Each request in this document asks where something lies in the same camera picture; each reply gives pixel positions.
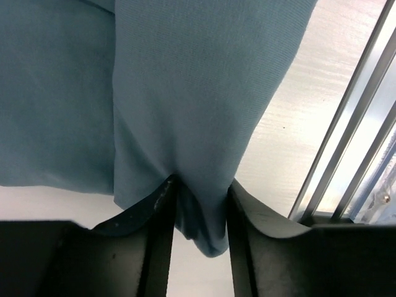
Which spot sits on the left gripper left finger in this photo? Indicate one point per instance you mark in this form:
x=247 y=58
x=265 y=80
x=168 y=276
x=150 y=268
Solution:
x=156 y=213

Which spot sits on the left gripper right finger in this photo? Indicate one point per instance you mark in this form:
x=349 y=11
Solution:
x=267 y=258

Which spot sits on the blue-grey t-shirt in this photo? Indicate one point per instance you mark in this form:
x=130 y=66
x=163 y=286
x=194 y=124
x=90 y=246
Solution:
x=113 y=97

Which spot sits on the aluminium front rail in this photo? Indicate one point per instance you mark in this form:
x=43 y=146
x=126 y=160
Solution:
x=358 y=98

